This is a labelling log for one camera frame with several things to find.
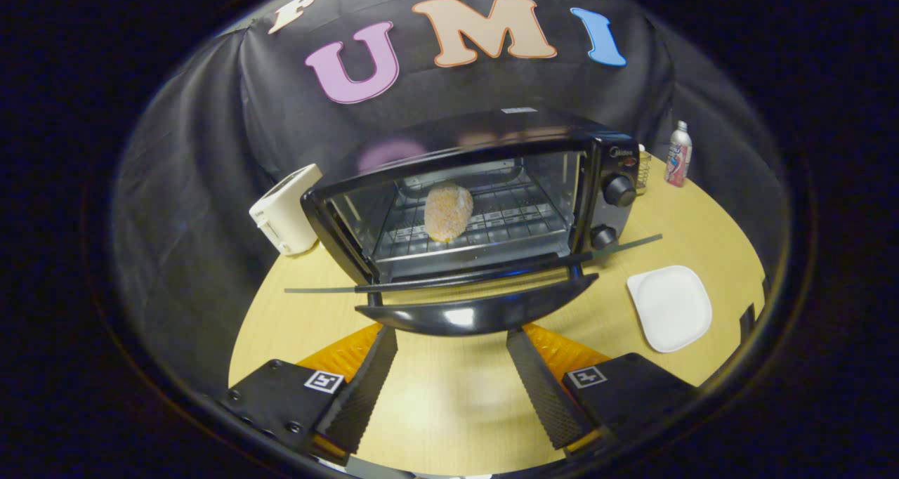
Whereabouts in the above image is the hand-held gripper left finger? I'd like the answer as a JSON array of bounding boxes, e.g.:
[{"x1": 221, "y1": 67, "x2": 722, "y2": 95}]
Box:
[{"x1": 221, "y1": 323, "x2": 399, "y2": 464}]

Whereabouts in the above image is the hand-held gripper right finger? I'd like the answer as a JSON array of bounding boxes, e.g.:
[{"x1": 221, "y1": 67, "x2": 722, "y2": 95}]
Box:
[{"x1": 506, "y1": 323, "x2": 703, "y2": 459}]

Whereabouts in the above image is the breaded croquette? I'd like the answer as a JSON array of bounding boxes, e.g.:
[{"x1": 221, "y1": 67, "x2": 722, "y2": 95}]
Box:
[{"x1": 424, "y1": 181, "x2": 475, "y2": 243}]

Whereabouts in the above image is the black toaster oven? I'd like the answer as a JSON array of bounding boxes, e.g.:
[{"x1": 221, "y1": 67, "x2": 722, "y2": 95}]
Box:
[{"x1": 284, "y1": 108, "x2": 664, "y2": 337}]

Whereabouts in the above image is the white pop-up toaster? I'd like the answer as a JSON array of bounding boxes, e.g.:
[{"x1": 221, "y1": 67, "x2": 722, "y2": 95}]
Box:
[{"x1": 249, "y1": 163, "x2": 324, "y2": 257}]

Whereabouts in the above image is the white square plate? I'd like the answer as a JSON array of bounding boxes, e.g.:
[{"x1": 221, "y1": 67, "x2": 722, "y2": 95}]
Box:
[{"x1": 626, "y1": 265, "x2": 714, "y2": 354}]

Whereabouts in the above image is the silver and pink bottle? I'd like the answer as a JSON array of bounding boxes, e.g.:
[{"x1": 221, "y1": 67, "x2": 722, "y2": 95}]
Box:
[{"x1": 664, "y1": 120, "x2": 693, "y2": 188}]

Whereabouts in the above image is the wire mesh basket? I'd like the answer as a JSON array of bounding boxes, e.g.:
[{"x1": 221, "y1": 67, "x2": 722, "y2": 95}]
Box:
[{"x1": 636, "y1": 145, "x2": 653, "y2": 196}]

